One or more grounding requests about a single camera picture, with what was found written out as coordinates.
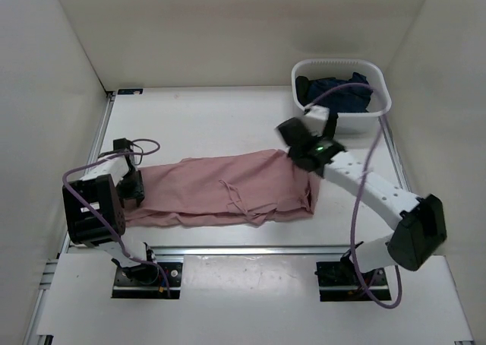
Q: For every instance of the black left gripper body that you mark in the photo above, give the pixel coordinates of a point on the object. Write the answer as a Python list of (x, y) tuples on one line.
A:
[(130, 186)]

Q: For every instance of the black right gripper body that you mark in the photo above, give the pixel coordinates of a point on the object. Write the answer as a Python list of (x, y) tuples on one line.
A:
[(293, 158)]

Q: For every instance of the pink trousers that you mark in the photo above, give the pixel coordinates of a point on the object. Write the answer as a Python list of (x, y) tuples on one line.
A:
[(250, 188)]

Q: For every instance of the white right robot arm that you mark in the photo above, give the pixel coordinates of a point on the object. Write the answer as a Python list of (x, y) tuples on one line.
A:
[(417, 224)]

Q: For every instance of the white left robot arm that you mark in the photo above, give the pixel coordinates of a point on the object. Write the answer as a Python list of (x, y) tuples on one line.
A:
[(94, 199)]

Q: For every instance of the dark blue trousers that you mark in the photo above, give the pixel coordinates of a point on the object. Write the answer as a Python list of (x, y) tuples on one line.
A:
[(346, 100)]

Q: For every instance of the black trousers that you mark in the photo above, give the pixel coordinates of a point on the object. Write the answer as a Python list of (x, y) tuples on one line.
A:
[(302, 87)]

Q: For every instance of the white plastic basket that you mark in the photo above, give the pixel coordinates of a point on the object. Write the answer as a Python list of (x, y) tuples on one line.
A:
[(347, 123)]

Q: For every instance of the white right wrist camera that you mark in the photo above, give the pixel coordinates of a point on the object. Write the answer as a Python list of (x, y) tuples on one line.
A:
[(315, 119)]

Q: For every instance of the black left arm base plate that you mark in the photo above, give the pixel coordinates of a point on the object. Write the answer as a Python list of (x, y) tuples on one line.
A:
[(135, 283)]

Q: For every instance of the aluminium table edge rail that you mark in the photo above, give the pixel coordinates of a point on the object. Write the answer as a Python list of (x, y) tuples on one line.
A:
[(164, 253)]

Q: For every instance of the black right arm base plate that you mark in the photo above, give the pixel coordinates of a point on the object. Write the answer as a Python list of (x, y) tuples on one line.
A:
[(338, 283)]

